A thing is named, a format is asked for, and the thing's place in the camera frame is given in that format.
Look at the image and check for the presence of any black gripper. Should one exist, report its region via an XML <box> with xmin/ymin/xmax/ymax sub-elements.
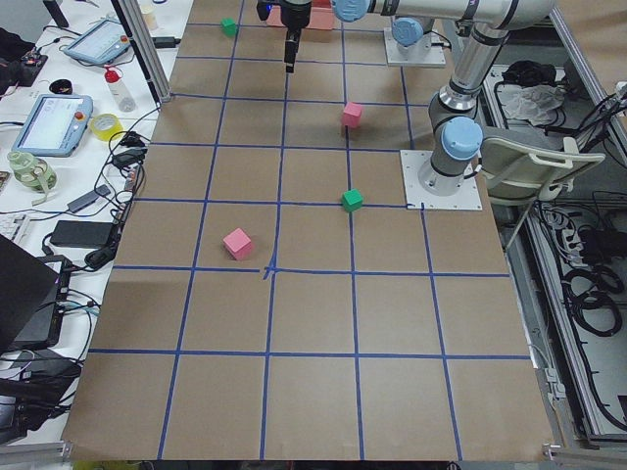
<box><xmin>279</xmin><ymin>0</ymin><xmax>312</xmax><ymax>73</ymax></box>

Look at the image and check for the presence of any pink cube near arm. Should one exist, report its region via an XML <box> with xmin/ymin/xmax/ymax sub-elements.
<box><xmin>222</xmin><ymin>227</ymin><xmax>254</xmax><ymax>260</ymax></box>

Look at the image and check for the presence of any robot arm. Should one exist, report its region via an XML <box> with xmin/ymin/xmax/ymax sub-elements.
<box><xmin>391</xmin><ymin>17</ymin><xmax>433</xmax><ymax>48</ymax></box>
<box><xmin>330</xmin><ymin>1</ymin><xmax>555</xmax><ymax>129</ymax></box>

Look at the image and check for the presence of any green cube near arm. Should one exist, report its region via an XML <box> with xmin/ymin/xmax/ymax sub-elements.
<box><xmin>220</xmin><ymin>17</ymin><xmax>238</xmax><ymax>37</ymax></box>

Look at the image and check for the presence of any pink plastic bin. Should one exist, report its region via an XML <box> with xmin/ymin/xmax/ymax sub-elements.
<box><xmin>265</xmin><ymin>0</ymin><xmax>336</xmax><ymax>30</ymax></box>

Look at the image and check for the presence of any pink cube centre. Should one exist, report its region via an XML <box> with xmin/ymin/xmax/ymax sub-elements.
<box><xmin>341</xmin><ymin>102</ymin><xmax>363</xmax><ymax>129</ymax></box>

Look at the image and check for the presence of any black power adapter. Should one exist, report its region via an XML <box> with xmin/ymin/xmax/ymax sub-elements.
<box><xmin>152</xmin><ymin>36</ymin><xmax>181</xmax><ymax>49</ymax></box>

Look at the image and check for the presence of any green cube near left side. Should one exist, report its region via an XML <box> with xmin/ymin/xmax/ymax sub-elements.
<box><xmin>341</xmin><ymin>188</ymin><xmax>363</xmax><ymax>212</ymax></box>

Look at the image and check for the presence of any red cap squeeze bottle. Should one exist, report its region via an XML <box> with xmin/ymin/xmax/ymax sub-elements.
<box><xmin>104</xmin><ymin>66</ymin><xmax>136</xmax><ymax>113</ymax></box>

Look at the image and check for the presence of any far teach pendant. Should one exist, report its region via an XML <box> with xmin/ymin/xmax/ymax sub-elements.
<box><xmin>63</xmin><ymin>19</ymin><xmax>130</xmax><ymax>66</ymax></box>

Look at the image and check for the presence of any teach pendant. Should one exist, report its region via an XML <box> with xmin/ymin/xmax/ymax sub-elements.
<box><xmin>12</xmin><ymin>94</ymin><xmax>93</xmax><ymax>158</ymax></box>
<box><xmin>63</xmin><ymin>19</ymin><xmax>130</xmax><ymax>66</ymax></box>

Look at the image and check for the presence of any yellow tape roll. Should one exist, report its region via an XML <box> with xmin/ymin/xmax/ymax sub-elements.
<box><xmin>89</xmin><ymin>114</ymin><xmax>123</xmax><ymax>142</ymax></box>

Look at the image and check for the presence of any black round dish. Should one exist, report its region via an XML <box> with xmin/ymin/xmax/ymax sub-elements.
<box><xmin>49</xmin><ymin>78</ymin><xmax>73</xmax><ymax>95</ymax></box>

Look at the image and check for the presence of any near teach pendant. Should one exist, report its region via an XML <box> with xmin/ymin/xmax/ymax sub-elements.
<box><xmin>12</xmin><ymin>94</ymin><xmax>93</xmax><ymax>158</ymax></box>

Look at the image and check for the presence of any grey office chair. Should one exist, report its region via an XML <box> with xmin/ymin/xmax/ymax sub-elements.
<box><xmin>480</xmin><ymin>129</ymin><xmax>605</xmax><ymax>206</ymax></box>

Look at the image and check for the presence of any black power brick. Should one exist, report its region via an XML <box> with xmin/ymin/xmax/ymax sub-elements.
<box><xmin>50</xmin><ymin>220</ymin><xmax>114</xmax><ymax>249</ymax></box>

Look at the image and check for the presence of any black laptop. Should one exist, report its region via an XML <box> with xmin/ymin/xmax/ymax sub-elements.
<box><xmin>1</xmin><ymin>237</ymin><xmax>71</xmax><ymax>353</ymax></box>

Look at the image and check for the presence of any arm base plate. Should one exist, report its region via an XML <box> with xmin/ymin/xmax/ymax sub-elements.
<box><xmin>400</xmin><ymin>150</ymin><xmax>482</xmax><ymax>212</ymax></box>
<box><xmin>384</xmin><ymin>27</ymin><xmax>446</xmax><ymax>69</ymax></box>

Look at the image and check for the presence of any aluminium frame post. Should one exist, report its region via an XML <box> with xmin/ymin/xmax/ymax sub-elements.
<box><xmin>111</xmin><ymin>0</ymin><xmax>171</xmax><ymax>105</ymax></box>

